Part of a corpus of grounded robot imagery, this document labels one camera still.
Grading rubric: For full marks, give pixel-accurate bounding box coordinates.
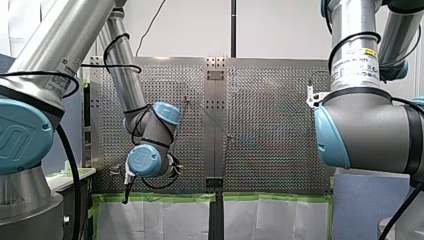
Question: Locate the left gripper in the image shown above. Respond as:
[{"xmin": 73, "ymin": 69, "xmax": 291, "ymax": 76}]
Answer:
[{"xmin": 170, "ymin": 153, "xmax": 183, "ymax": 178}]

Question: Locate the blue cable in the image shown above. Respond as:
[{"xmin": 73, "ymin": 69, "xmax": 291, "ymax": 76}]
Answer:
[{"xmin": 173, "ymin": 95, "xmax": 311, "ymax": 158}]

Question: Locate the connector holder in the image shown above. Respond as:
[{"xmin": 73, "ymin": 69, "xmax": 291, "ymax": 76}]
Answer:
[{"xmin": 109, "ymin": 164, "xmax": 125, "ymax": 177}]

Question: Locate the side cabinet with pale top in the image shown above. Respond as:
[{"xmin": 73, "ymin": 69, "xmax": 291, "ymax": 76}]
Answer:
[{"xmin": 45, "ymin": 166, "xmax": 98, "ymax": 240}]

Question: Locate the black pole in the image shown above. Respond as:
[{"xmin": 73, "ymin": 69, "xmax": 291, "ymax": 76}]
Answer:
[{"xmin": 230, "ymin": 0, "xmax": 238, "ymax": 59}]

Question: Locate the grey board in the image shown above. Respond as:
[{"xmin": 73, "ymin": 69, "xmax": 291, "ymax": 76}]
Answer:
[{"xmin": 332, "ymin": 173, "xmax": 412, "ymax": 240}]

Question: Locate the thin black cable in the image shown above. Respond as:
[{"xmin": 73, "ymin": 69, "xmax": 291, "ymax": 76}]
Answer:
[{"xmin": 134, "ymin": 0, "xmax": 168, "ymax": 58}]

